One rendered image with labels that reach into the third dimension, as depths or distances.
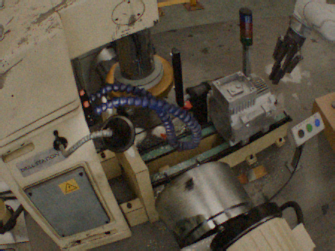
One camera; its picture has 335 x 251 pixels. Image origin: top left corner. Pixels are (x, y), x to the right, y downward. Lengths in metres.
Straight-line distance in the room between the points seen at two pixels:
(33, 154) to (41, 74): 0.23
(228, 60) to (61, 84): 1.26
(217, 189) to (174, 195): 0.11
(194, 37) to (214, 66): 0.25
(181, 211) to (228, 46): 1.13
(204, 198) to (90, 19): 0.55
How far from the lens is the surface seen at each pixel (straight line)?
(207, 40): 2.02
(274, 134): 1.55
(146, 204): 1.27
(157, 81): 1.04
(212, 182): 1.06
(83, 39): 0.81
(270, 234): 0.79
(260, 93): 1.35
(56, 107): 0.79
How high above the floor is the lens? 2.07
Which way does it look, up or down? 51 degrees down
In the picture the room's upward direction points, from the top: 7 degrees counter-clockwise
